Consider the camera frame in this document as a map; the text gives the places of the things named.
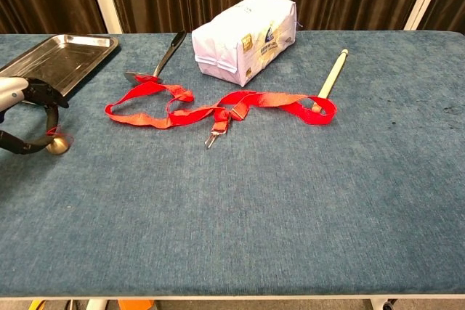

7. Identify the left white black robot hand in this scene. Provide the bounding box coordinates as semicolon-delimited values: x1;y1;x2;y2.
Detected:
0;76;70;155

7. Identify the white tissue package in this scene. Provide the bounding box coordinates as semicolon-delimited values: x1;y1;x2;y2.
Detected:
191;0;301;88

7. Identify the wooden stick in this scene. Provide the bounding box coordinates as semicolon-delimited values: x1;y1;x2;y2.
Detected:
311;49;349;113

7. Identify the red lanyard with metal clip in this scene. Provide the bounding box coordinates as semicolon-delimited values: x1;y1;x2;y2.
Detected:
104;76;339;150

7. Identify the stainless steel tray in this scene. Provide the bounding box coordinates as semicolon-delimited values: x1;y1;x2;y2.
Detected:
0;33;120;105

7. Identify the white table frame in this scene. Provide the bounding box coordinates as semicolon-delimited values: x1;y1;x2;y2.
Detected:
0;293;465;310

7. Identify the small brass bell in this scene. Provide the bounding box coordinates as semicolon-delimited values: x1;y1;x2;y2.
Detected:
46;125;75;156

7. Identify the blue table cloth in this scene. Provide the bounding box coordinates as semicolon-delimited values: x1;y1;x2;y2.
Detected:
0;30;465;298

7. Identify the orange object under table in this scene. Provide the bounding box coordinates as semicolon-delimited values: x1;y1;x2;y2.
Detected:
118;299;153;310

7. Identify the steel ladle with black handle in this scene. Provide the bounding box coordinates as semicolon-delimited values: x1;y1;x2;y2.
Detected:
124;30;187;85

